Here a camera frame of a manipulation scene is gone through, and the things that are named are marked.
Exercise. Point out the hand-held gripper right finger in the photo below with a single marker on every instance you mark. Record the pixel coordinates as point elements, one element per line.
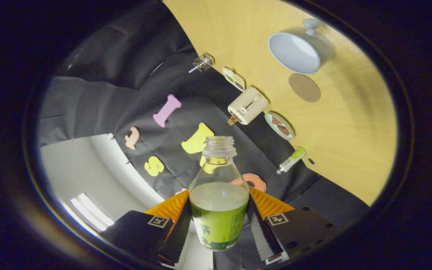
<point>261,236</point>

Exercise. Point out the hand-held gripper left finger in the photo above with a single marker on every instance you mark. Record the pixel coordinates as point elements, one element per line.
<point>178,236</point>

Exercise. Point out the clear juice bottle green label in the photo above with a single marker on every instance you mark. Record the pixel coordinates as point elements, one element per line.
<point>218,225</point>

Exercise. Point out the round brown coaster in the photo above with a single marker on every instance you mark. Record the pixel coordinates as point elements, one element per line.
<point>305,87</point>

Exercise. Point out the pale grey cup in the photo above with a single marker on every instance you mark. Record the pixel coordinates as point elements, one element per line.
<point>294,52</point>

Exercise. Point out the small white green bottle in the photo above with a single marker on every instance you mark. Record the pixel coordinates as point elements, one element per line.
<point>293,159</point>

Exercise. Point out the ceiling light panel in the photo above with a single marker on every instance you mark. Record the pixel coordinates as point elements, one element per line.
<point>90,212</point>

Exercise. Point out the brown meat piece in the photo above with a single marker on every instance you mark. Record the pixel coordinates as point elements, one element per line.
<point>283,130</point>
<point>276,120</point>

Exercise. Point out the brown toast slice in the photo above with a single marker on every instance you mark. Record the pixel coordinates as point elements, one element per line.
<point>233,120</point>

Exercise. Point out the pale green plate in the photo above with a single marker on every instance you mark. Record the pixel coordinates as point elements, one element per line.
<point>267,116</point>

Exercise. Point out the cream toaster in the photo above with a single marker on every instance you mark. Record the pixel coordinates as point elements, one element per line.
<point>248,105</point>

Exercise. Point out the wooden table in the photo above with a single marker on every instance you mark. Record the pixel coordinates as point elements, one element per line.
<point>351,131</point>

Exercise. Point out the white divided tray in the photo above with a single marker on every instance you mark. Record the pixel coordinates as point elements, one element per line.
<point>234,79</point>

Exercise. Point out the white straw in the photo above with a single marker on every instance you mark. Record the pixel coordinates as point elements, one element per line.
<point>193,69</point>

